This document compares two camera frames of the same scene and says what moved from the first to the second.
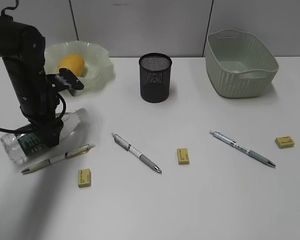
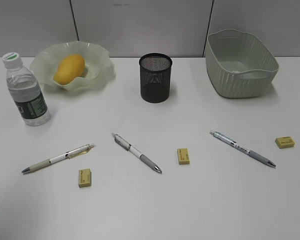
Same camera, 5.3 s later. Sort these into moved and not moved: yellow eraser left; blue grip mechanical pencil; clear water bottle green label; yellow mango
Moved: clear water bottle green label
Not moved: yellow mango; blue grip mechanical pencil; yellow eraser left
